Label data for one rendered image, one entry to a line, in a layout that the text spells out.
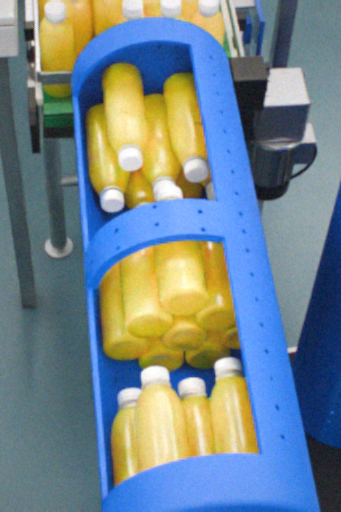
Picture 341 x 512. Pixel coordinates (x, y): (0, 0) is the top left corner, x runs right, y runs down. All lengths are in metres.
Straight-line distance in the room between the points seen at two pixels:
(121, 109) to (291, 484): 0.73
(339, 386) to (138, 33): 0.95
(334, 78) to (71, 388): 1.44
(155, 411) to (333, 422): 1.07
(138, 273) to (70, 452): 1.18
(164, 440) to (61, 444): 1.29
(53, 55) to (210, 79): 0.43
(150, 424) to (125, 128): 0.54
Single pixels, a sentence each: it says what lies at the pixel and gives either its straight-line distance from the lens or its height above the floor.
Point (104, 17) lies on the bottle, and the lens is 2.04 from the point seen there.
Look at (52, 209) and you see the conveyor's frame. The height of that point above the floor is 0.21.
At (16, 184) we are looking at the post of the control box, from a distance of 2.44.
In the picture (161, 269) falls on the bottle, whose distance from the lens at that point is 1.47.
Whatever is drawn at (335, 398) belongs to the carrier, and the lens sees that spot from 2.32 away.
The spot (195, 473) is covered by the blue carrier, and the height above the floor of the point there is 1.23.
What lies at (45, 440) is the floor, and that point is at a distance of 2.65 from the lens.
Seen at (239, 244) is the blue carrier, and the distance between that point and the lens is 1.47.
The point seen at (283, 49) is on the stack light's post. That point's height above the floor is 0.75.
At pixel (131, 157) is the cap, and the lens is 1.68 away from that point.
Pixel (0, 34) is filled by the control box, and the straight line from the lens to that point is 2.00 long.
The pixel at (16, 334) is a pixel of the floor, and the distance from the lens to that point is 2.82.
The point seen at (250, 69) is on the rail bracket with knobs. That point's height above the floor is 1.00.
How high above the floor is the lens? 2.38
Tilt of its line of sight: 53 degrees down
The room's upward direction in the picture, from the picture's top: 3 degrees clockwise
